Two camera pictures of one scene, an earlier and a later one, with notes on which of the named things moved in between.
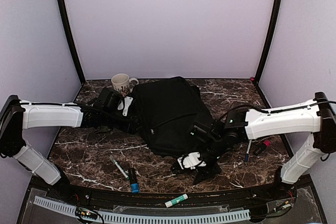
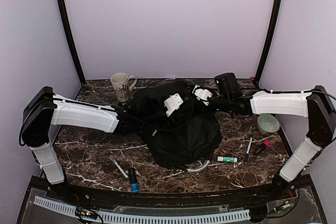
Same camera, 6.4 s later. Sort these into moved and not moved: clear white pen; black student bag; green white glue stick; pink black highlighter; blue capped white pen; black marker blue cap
Moved: green white glue stick; black student bag
Not moved: black marker blue cap; blue capped white pen; pink black highlighter; clear white pen
